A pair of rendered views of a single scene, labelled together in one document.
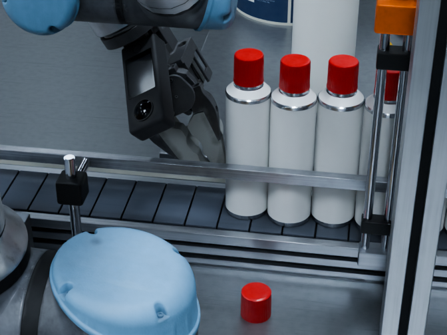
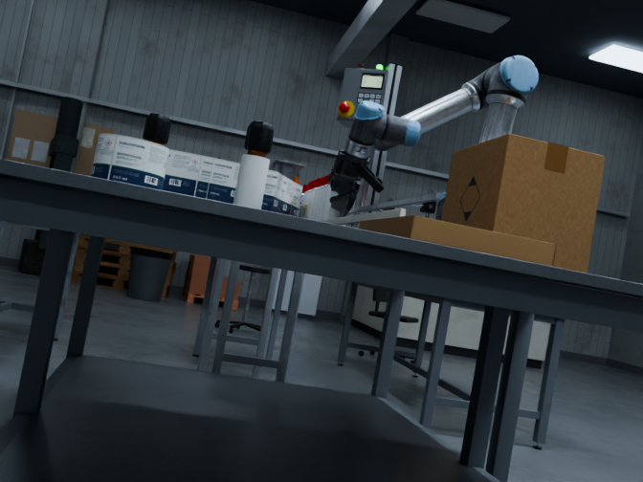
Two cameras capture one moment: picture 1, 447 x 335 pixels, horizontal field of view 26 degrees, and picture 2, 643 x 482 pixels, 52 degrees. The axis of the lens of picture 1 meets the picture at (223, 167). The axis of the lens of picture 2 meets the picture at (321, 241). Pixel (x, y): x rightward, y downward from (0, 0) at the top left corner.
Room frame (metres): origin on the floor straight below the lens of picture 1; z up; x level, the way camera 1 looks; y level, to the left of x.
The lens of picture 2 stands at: (1.75, 1.87, 0.76)
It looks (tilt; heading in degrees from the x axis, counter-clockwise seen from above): 2 degrees up; 248
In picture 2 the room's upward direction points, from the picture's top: 10 degrees clockwise
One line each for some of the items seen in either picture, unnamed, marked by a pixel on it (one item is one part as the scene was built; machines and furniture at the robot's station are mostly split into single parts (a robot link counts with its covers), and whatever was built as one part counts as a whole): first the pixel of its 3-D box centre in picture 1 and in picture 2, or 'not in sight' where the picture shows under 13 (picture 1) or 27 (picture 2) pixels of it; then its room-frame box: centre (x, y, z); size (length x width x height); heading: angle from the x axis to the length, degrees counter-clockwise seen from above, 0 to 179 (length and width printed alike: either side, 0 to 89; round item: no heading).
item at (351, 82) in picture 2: not in sight; (366, 98); (0.83, -0.26, 1.38); 0.17 x 0.10 x 0.19; 136
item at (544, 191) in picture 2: not in sight; (514, 208); (0.75, 0.56, 0.99); 0.30 x 0.24 x 0.27; 80
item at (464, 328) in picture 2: not in sight; (436, 309); (-3.48, -6.40, 0.49); 2.63 x 2.13 x 0.99; 79
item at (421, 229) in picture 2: not in sight; (447, 242); (1.09, 0.81, 0.85); 0.30 x 0.26 x 0.04; 81
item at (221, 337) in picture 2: not in sight; (251, 312); (0.71, -1.56, 0.47); 1.17 x 0.36 x 0.95; 81
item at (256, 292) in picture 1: (256, 302); not in sight; (0.82, -0.04, 0.85); 0.03 x 0.03 x 0.03
